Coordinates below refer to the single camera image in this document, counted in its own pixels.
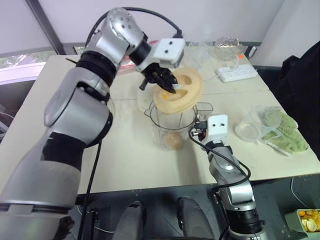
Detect white power strip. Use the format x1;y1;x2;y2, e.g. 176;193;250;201
215;63;259;83

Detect crinkled silver foil bag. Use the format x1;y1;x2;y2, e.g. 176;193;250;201
214;36;241;49

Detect black garment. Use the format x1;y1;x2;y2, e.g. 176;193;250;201
274;40;320;174

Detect clear plastic cup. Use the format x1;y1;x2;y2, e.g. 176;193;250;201
234;116;261;145

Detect green box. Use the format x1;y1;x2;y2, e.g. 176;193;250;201
284;208;320;240

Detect clear juicer jar with blade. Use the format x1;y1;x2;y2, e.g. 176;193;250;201
143;99;214;151

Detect orange peel pieces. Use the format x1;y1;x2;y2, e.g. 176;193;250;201
298;209;320;234

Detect green towel cloth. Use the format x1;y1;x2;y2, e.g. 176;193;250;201
258;105;310;157

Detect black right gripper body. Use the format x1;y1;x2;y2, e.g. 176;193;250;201
191;119;209;141

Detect crumpled clear plastic bag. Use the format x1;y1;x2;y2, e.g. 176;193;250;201
186;39;211;64

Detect black hanging cable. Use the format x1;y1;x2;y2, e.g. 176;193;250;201
76;138;104;240

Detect thin white cable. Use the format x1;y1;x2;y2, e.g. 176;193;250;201
290;175;311;209

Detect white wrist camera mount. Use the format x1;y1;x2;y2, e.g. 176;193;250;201
133;37;186;74
204;113;230;145

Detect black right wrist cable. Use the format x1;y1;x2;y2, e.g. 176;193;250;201
188;127;252;198

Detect dark window frame post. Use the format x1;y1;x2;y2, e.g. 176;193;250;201
24;0;68;55

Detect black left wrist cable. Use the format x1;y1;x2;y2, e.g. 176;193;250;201
85;8;184;48

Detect cream juicer lid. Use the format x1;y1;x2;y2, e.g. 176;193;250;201
152;66;204;115

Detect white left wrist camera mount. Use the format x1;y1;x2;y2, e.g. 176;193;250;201
133;37;186;74

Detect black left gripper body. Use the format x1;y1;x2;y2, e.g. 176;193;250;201
145;62;176;81

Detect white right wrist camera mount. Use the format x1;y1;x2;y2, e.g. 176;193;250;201
204;113;230;145

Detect clear bag with red packets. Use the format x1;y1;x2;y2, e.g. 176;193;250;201
116;55;141;75

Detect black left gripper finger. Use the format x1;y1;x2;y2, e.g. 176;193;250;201
139;74;151;91
152;71;180;95

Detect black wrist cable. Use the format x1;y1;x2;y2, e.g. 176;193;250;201
188;127;252;198
85;8;184;48

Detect beige round object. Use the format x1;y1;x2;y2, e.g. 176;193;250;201
162;132;183;150

